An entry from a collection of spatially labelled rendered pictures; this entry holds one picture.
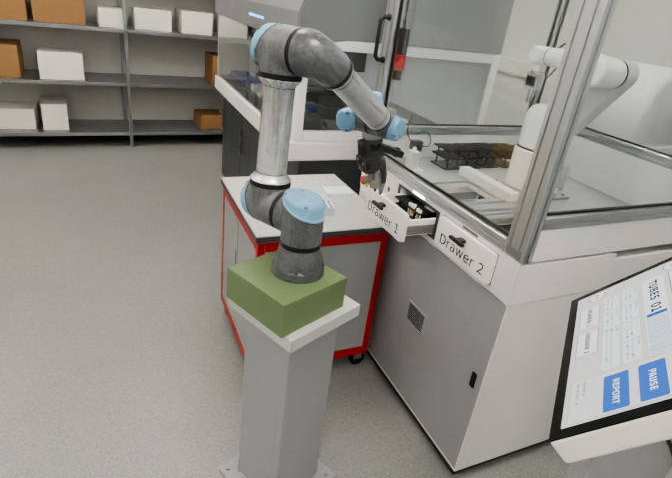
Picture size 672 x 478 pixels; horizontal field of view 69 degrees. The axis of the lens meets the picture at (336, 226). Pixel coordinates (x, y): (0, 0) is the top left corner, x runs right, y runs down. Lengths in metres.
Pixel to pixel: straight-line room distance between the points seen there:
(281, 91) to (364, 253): 0.94
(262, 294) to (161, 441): 0.95
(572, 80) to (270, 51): 0.76
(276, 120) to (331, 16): 1.18
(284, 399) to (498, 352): 0.70
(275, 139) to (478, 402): 1.11
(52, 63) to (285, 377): 4.15
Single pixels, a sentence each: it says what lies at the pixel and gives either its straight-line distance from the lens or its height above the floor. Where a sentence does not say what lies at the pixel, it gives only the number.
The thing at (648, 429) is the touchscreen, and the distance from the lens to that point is 0.91.
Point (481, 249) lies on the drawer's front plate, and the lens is 1.61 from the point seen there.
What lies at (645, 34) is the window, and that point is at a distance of 1.55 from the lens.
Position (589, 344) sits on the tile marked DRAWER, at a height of 1.01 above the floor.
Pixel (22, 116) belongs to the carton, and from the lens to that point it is 5.34.
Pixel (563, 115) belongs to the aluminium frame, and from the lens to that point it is 1.42.
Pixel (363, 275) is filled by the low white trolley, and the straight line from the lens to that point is 2.10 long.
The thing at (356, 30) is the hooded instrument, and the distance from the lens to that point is 2.49.
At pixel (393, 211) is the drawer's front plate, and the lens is 1.78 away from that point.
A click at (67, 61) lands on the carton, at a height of 0.78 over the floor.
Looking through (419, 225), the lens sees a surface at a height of 0.87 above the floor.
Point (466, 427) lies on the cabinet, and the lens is 1.90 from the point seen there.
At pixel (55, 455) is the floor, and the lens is 2.15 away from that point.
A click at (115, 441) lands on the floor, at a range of 2.14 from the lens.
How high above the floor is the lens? 1.58
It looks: 25 degrees down
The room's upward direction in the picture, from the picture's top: 8 degrees clockwise
